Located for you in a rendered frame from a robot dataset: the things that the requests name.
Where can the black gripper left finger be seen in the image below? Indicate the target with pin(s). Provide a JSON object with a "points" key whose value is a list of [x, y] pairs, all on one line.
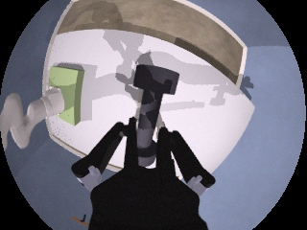
{"points": [[88, 170]]}

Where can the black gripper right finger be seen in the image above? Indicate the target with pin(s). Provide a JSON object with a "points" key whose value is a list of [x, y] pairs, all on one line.
{"points": [[194, 174]]}

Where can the dark grey dumbbell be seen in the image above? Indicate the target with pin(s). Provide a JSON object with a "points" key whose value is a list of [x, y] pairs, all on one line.
{"points": [[156, 79]]}

